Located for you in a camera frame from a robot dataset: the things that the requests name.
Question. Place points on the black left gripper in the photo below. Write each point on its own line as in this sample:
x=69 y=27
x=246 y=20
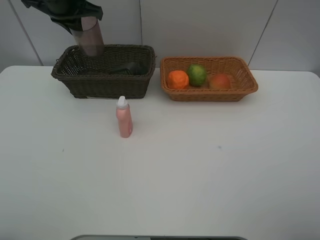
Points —
x=66 y=13

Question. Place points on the translucent pink plastic cup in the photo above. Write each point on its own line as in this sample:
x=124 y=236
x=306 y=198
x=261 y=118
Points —
x=89 y=37

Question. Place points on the dark green pump bottle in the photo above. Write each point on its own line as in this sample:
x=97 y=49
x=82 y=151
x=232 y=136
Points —
x=129 y=68

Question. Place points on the orange tangerine fruit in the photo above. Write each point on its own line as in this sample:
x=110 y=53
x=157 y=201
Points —
x=178 y=80

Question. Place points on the green lime fruit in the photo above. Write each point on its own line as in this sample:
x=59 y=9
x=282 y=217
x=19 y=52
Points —
x=197 y=75

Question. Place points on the red orange peach fruit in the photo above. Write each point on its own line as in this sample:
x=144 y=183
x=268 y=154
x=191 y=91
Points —
x=220 y=81

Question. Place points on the dark brown wicker basket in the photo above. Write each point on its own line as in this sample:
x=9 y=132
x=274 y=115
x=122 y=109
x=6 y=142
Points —
x=88 y=76

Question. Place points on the pink bottle white cap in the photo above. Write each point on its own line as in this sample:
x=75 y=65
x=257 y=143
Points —
x=124 y=118

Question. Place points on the light orange wicker basket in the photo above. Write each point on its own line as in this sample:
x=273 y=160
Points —
x=241 y=79

